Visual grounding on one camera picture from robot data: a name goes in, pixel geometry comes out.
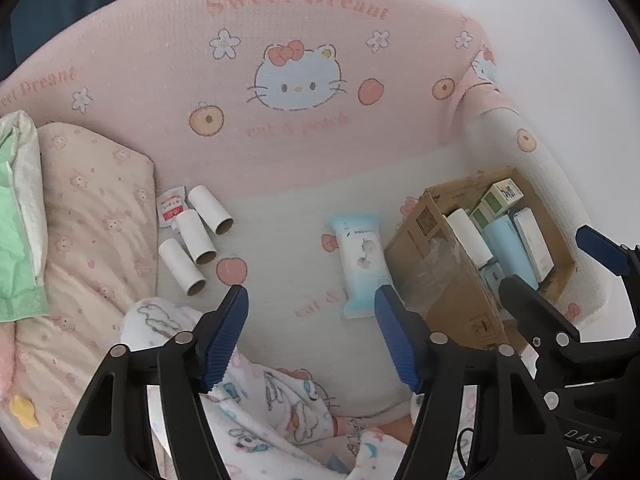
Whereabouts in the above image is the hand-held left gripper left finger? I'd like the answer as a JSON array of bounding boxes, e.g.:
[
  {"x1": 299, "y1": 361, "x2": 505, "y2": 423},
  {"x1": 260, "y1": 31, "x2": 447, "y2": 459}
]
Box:
[{"x1": 50, "y1": 284, "x2": 251, "y2": 480}]

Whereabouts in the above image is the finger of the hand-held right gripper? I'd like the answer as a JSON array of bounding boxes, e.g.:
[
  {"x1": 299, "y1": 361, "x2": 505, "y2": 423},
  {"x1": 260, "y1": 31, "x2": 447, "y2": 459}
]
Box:
[
  {"x1": 575, "y1": 226, "x2": 640, "y2": 301},
  {"x1": 499, "y1": 274, "x2": 623, "y2": 363}
]

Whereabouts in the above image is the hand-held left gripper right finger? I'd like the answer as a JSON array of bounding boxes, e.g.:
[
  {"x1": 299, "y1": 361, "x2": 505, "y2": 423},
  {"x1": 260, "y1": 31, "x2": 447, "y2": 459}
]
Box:
[{"x1": 374, "y1": 284, "x2": 576, "y2": 480}]

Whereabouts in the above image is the brown cardboard box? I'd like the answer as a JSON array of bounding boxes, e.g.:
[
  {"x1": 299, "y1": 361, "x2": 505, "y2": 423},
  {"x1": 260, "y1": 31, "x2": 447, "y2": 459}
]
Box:
[{"x1": 384, "y1": 166, "x2": 576, "y2": 356}]

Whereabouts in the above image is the light blue wet wipes pack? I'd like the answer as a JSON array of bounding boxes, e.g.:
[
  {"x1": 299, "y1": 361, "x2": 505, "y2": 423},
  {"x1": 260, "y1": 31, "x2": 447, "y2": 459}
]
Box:
[{"x1": 327, "y1": 214, "x2": 396, "y2": 320}]

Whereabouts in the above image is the white cardboard tube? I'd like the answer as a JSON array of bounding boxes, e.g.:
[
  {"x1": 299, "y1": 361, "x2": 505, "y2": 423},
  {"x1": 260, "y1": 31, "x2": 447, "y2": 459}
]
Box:
[
  {"x1": 187, "y1": 185, "x2": 235, "y2": 236},
  {"x1": 158, "y1": 238, "x2": 207, "y2": 297},
  {"x1": 445, "y1": 208, "x2": 496, "y2": 268},
  {"x1": 178, "y1": 210, "x2": 218, "y2": 266}
]

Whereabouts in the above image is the white pouch with red label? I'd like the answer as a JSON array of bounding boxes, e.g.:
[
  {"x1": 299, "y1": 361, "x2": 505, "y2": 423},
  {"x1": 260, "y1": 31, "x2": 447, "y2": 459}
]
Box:
[{"x1": 157, "y1": 185, "x2": 188, "y2": 233}]

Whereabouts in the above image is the light blue box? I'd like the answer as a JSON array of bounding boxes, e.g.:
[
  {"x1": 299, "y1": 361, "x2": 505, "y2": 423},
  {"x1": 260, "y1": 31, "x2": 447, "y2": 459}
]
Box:
[{"x1": 482, "y1": 217, "x2": 540, "y2": 291}]

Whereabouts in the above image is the white printed box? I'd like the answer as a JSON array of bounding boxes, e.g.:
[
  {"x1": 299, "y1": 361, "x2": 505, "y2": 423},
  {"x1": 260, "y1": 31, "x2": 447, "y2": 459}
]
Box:
[{"x1": 512, "y1": 208, "x2": 555, "y2": 281}]

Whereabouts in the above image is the white green cartoon print box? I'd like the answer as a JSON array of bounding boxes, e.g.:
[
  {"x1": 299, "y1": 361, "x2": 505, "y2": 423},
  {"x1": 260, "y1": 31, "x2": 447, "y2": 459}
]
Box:
[{"x1": 470, "y1": 178, "x2": 525, "y2": 233}]

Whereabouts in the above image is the pink printed pillow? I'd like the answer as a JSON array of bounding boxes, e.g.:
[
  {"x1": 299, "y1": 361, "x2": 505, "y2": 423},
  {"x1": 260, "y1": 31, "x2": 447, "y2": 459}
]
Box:
[{"x1": 15, "y1": 122, "x2": 158, "y2": 461}]

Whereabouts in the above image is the small yellow item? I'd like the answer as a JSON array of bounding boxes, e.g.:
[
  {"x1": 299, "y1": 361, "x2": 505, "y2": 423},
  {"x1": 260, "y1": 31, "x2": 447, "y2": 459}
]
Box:
[{"x1": 10, "y1": 395, "x2": 40, "y2": 430}]

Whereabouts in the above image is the pink cat print mat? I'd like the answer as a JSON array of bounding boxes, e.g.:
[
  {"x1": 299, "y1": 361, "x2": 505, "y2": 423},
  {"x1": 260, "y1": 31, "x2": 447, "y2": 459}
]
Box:
[{"x1": 0, "y1": 0, "x2": 616, "y2": 461}]

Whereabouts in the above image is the light green fabric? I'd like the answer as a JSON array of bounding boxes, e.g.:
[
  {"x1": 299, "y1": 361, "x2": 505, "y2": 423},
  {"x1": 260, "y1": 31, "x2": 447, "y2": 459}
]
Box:
[{"x1": 0, "y1": 130, "x2": 48, "y2": 321}]

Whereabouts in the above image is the white crinkled fabric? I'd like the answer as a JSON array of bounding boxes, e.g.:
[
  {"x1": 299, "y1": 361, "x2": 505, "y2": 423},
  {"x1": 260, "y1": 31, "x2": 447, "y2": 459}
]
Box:
[{"x1": 0, "y1": 110, "x2": 48, "y2": 281}]

